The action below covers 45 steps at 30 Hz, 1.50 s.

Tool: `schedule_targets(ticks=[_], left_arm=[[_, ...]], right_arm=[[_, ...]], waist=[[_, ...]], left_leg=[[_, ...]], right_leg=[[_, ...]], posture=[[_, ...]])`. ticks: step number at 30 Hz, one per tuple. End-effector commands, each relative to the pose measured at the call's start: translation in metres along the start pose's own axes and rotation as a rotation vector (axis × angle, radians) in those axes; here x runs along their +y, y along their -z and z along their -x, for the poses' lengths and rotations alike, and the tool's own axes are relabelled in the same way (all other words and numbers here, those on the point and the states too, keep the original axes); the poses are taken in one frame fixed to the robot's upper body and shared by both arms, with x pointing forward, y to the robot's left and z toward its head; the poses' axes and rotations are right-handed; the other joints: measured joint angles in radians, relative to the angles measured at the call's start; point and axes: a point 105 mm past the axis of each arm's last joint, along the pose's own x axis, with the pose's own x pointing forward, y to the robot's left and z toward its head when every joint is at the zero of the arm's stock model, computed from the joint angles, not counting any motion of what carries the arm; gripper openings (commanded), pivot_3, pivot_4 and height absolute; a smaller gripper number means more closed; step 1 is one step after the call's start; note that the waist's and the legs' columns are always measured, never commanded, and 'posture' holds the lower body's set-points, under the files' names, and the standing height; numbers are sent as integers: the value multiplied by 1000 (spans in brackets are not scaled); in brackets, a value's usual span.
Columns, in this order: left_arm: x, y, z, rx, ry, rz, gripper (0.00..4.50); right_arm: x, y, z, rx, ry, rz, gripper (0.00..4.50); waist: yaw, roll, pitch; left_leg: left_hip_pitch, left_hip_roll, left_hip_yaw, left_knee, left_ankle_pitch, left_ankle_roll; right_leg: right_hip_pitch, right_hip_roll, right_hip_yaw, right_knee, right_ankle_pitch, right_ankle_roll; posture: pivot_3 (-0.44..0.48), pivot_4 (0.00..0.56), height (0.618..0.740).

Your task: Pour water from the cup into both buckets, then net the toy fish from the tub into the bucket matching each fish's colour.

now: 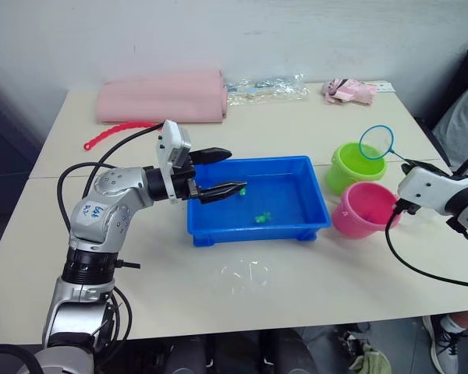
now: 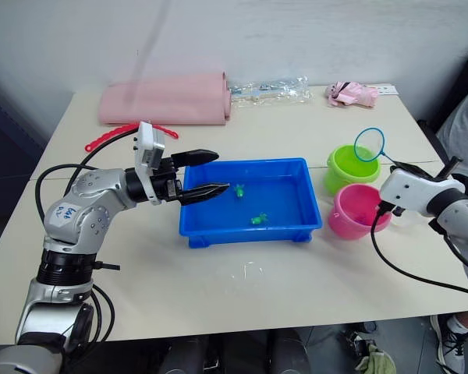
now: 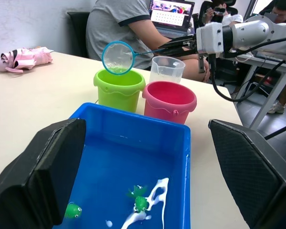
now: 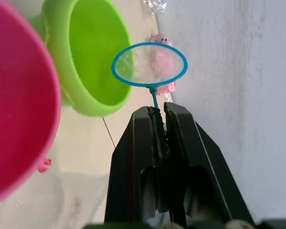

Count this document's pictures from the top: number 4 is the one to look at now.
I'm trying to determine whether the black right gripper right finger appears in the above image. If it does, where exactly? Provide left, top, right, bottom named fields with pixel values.
left=163, top=102, right=255, bottom=227

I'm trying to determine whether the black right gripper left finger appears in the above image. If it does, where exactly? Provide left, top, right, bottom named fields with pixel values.
left=104, top=106, right=171, bottom=224

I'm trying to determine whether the blue small fishing net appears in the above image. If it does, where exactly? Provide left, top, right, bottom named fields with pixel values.
left=111, top=42, right=189, bottom=110

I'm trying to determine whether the pink plush toy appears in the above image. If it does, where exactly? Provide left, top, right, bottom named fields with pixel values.
left=148, top=33, right=177, bottom=96

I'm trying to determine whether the clear plastic tub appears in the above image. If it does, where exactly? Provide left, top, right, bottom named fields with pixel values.
left=0, top=170, right=109, bottom=229

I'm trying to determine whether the green plastic bucket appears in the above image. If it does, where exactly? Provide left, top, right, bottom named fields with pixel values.
left=28, top=0, right=135, bottom=117

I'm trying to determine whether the pink plastic bucket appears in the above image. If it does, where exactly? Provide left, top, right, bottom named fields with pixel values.
left=0, top=0, right=62, bottom=208

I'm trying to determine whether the clear crinkled plastic wrap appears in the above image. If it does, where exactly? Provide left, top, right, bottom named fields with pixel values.
left=143, top=0, right=168, bottom=15

